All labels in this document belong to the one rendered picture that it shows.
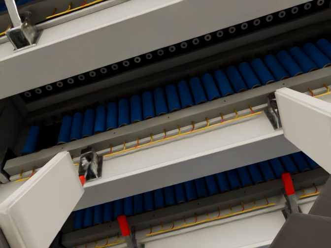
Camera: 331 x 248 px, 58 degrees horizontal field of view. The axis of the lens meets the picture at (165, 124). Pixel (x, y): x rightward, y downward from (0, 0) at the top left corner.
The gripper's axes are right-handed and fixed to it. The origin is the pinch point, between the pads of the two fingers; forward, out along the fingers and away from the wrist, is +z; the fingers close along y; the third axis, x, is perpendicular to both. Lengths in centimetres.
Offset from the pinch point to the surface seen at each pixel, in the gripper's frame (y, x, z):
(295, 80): 15.9, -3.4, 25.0
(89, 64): -8.3, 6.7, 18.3
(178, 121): -0.8, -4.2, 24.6
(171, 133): -2.3, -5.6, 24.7
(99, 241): -21.6, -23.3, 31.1
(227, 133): 5.1, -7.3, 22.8
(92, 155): -13.5, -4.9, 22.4
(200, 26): 4.9, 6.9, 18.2
